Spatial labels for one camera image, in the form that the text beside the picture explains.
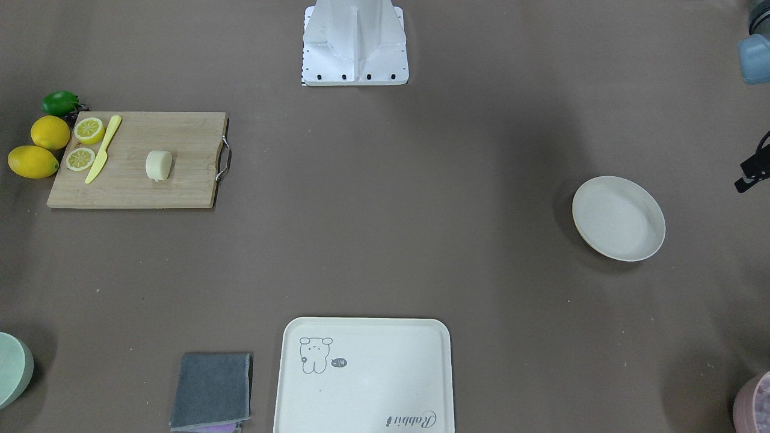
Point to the grey folded cloth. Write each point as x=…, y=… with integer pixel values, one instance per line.
x=213, y=392

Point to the white camera mast base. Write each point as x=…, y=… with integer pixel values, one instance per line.
x=354, y=43

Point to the wooden cutting board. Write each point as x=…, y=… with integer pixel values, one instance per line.
x=194, y=140

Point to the yellow plastic knife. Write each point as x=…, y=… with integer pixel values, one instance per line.
x=102, y=155

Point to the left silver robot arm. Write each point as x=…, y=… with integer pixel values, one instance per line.
x=754, y=63

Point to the lemon half far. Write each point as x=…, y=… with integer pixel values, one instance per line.
x=80, y=159

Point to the lemon half near lime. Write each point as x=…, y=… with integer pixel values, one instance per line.
x=89, y=131

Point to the pink bowl with ice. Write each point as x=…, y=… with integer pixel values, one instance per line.
x=750, y=412

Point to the green lime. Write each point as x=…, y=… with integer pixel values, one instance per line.
x=60, y=103

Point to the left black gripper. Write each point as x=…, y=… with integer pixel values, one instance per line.
x=752, y=171

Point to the whole lemon outer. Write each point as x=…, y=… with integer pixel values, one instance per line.
x=33, y=162

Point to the mint green bowl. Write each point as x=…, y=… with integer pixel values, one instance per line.
x=17, y=367

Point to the whole lemon near lime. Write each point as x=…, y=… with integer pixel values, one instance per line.
x=50, y=132

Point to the white steamed bun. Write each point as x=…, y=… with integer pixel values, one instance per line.
x=158, y=165

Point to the cream rabbit tray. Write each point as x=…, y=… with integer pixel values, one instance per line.
x=365, y=375

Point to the cream round plate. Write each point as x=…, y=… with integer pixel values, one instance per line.
x=618, y=218

